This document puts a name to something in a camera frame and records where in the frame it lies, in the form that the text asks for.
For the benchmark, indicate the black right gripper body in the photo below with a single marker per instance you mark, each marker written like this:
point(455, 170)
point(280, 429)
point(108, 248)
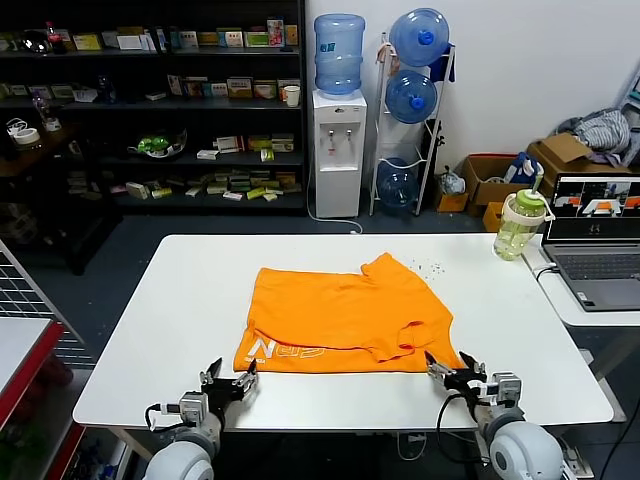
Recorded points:
point(470, 384)

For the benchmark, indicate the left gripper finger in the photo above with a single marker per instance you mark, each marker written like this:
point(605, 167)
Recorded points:
point(212, 372)
point(250, 377)

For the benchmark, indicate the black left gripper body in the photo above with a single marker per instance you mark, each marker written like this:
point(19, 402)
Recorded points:
point(227, 391)

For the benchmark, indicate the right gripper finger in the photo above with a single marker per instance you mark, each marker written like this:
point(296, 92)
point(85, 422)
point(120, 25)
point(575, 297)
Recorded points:
point(436, 370)
point(475, 367)

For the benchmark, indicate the orange t-shirt white print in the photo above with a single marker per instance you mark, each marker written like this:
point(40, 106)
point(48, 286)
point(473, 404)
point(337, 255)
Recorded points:
point(350, 310)

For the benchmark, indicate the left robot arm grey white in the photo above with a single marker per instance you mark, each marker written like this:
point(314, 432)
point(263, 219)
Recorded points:
point(180, 455)

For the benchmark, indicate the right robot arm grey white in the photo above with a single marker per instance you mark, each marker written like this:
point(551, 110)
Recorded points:
point(525, 450)

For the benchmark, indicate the cardboard box holding clothes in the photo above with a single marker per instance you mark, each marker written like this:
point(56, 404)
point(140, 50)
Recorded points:
point(565, 150)

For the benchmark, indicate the grey pile of clothes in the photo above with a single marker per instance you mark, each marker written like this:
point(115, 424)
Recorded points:
point(602, 127)

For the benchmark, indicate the clear bottle green lid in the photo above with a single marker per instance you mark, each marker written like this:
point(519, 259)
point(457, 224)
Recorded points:
point(517, 225)

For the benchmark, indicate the small brown cardboard box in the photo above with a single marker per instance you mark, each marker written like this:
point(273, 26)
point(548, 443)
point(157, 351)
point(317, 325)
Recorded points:
point(492, 217)

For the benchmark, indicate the grey open laptop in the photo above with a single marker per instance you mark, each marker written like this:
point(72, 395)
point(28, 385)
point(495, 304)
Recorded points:
point(595, 260)

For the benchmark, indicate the small orange cardboard box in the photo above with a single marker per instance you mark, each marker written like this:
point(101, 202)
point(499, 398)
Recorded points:
point(451, 201)

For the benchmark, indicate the large open cardboard box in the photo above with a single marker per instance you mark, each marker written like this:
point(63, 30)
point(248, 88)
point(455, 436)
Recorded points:
point(487, 187)

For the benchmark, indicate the crumpled plastic bag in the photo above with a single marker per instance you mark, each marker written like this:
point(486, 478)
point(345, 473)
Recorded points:
point(451, 182)

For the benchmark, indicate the blue water jug lying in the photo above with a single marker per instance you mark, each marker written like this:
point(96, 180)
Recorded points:
point(419, 36)
point(396, 182)
point(411, 96)

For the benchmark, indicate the blue white bag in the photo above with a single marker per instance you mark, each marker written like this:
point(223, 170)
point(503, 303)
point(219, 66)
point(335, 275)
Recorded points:
point(522, 167)

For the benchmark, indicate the black stand beside rack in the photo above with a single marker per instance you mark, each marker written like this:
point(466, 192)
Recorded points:
point(436, 142)

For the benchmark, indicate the white water dispenser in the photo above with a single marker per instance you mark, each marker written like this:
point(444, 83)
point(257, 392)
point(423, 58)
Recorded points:
point(337, 160)

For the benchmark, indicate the dark bowl green contents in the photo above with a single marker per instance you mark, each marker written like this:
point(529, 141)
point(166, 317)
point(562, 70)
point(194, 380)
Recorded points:
point(157, 146)

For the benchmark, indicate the white metal jug rack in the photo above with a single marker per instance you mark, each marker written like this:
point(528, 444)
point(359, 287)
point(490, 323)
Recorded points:
point(381, 130)

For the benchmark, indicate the black shelving unit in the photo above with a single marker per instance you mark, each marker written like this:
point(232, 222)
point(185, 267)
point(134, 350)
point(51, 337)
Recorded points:
point(150, 120)

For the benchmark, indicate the white paper cup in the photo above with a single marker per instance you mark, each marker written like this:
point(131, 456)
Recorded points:
point(292, 96)

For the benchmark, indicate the white tape roll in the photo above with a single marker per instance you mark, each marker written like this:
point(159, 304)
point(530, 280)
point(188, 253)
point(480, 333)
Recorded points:
point(25, 136)

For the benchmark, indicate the blue glass bottle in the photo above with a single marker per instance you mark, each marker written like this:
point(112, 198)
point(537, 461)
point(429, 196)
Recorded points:
point(106, 90)

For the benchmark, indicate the dark blue hanging cloth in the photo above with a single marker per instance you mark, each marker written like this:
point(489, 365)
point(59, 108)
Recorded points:
point(444, 67)

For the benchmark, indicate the beige hanging cloth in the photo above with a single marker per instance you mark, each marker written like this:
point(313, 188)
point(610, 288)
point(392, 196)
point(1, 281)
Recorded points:
point(387, 55)

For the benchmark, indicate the upright blue water jug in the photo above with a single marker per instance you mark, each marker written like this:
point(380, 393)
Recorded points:
point(339, 55)

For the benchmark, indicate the pink print carton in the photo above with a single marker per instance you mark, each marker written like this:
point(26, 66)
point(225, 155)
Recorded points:
point(275, 32)

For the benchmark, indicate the cola bottle red label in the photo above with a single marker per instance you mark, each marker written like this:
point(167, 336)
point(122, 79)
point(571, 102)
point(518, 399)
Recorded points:
point(55, 37)

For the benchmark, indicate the shiny dark round bowl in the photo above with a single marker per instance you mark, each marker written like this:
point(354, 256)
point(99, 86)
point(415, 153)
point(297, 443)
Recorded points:
point(35, 41)

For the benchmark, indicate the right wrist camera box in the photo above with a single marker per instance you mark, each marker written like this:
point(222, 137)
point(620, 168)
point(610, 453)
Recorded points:
point(507, 386)

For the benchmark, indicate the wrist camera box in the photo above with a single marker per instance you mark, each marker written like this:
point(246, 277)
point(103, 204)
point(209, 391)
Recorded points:
point(192, 405)
point(507, 386)

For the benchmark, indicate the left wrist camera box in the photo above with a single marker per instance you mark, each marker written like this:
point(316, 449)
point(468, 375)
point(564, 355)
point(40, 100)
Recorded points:
point(192, 405)

